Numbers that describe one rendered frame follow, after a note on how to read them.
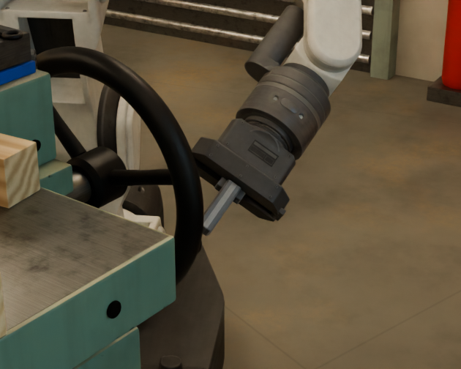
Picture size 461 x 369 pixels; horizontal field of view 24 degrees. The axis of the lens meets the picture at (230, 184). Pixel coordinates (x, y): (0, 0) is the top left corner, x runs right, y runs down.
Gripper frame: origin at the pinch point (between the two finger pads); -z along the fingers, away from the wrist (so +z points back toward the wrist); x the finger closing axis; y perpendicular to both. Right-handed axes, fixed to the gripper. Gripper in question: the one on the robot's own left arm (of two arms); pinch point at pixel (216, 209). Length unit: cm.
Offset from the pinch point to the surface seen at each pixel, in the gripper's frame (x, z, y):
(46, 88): 19.9, -5.7, 13.9
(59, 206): 11.2, -17.1, 22.3
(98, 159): 13.2, -4.1, 2.0
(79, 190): 12.8, -8.1, 2.3
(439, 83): -40, 165, -195
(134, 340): -0.4, -21.8, 18.5
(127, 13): 71, 161, -275
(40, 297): 7.1, -26.7, 32.3
